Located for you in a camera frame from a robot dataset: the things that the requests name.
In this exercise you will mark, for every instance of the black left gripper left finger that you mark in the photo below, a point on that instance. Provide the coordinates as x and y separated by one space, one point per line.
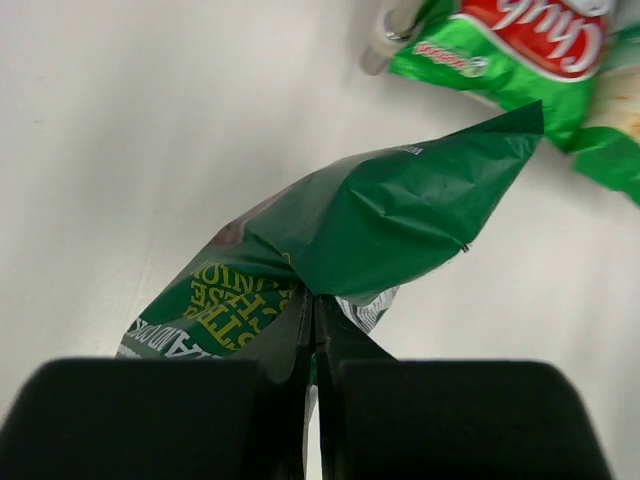
243 417

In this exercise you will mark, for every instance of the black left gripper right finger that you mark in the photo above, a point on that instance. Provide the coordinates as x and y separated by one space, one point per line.
383 418

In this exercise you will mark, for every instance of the green Real hand cooked bag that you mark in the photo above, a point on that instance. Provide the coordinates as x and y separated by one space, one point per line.
355 230

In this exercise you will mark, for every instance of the green Chuba cassava chips bag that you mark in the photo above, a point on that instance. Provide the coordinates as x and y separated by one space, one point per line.
512 53

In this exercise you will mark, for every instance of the white two-tier shelf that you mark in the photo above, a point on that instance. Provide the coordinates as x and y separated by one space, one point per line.
391 31

